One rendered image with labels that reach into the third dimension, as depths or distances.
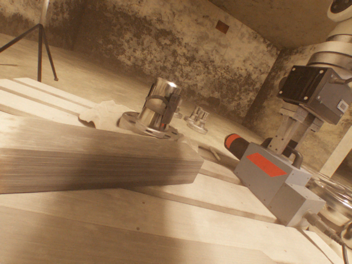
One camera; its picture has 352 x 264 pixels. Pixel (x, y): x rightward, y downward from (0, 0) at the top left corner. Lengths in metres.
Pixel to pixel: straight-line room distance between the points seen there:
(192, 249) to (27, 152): 0.30
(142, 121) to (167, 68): 4.88
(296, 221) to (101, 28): 5.68
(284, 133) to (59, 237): 0.68
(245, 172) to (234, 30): 5.70
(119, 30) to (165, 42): 1.33
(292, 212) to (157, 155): 0.46
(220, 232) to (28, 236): 0.34
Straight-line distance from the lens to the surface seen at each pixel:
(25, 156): 0.33
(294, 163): 0.73
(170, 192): 0.46
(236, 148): 0.85
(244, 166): 0.77
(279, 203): 0.68
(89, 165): 0.35
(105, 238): 0.30
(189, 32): 5.72
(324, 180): 1.33
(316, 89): 0.67
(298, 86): 0.70
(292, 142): 0.79
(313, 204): 0.70
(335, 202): 0.98
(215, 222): 0.46
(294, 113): 0.68
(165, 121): 0.67
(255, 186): 0.73
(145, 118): 0.67
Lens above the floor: 0.40
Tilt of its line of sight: 12 degrees down
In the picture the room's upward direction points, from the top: 25 degrees clockwise
